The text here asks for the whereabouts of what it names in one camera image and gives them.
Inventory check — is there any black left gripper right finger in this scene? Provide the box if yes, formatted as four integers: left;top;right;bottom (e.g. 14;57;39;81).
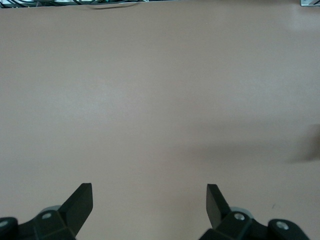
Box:
199;184;311;240

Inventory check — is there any black cable tangle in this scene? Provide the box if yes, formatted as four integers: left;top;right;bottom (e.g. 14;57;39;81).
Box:
0;0;148;10

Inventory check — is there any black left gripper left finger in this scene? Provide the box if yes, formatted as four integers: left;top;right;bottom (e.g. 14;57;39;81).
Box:
0;183;94;240

